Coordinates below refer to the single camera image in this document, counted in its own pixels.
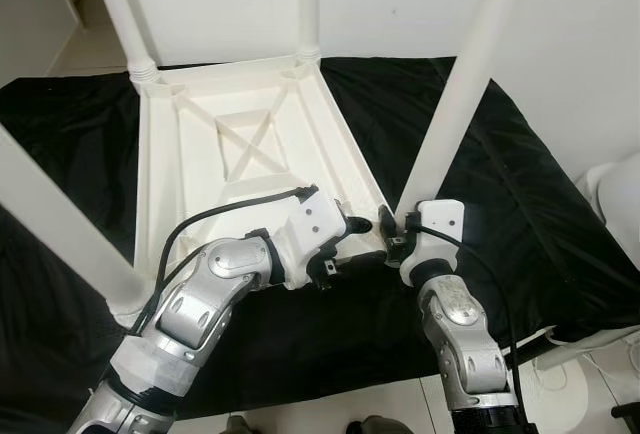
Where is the white plastic table top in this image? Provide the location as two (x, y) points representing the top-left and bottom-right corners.
(108, 54), (401, 315)

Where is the grey robot right foot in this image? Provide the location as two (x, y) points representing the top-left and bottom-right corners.
(345, 416), (411, 434)

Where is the grey robot foot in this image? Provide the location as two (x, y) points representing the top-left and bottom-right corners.
(345, 416), (411, 434)
(222, 416), (256, 434)

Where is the black cloth table cover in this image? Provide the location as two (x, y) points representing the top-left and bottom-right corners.
(0, 54), (640, 430)

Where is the grey robot left foot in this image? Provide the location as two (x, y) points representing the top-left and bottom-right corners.
(222, 416), (256, 434)

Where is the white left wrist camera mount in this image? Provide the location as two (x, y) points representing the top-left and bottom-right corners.
(272, 190), (346, 290)

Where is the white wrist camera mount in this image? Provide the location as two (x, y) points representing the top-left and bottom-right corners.
(400, 198), (466, 285)
(272, 190), (346, 290)

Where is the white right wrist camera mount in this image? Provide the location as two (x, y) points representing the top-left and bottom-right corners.
(400, 198), (466, 285)

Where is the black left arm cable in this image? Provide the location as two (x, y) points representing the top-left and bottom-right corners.
(150, 186), (319, 305)

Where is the white pedestal fan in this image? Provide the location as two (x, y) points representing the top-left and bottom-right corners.
(545, 154), (640, 425)

